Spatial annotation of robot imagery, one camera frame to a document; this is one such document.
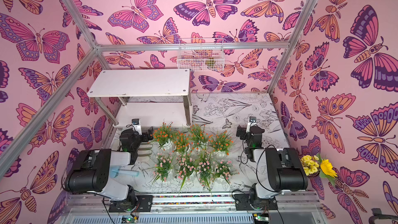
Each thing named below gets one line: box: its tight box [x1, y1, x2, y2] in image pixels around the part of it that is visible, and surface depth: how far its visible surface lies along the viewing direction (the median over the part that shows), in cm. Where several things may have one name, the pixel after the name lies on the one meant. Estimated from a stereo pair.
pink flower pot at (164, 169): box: [146, 152, 175, 185], surface depth 74 cm
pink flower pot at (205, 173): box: [195, 150, 216, 192], surface depth 73 cm
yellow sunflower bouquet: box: [299, 152, 338, 187], surface depth 62 cm
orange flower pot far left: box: [150, 121, 175, 151], surface depth 84 cm
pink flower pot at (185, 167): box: [174, 152, 197, 196], surface depth 73 cm
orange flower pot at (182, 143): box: [172, 131, 194, 157], surface depth 83 cm
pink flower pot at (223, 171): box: [213, 159, 240, 191], surface depth 71 cm
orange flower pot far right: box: [208, 130, 234, 160], surface depth 81 cm
